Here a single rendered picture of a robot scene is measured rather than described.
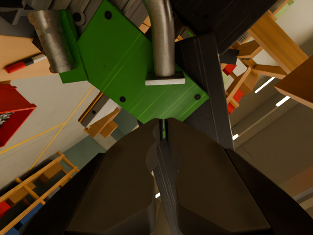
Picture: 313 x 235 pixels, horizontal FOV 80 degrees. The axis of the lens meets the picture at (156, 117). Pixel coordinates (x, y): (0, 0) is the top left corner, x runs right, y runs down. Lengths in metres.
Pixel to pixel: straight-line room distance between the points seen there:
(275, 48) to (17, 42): 1.00
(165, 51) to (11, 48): 0.39
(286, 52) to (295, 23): 8.84
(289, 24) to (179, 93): 9.61
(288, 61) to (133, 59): 0.92
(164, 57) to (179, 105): 0.09
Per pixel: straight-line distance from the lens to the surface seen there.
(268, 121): 7.84
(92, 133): 6.97
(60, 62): 0.30
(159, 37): 0.26
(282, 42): 1.11
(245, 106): 9.68
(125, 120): 10.47
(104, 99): 0.47
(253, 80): 4.45
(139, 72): 0.30
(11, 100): 0.77
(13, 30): 0.52
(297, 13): 10.00
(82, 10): 0.33
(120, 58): 0.30
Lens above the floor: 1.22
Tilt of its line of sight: 3 degrees up
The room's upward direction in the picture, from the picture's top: 135 degrees clockwise
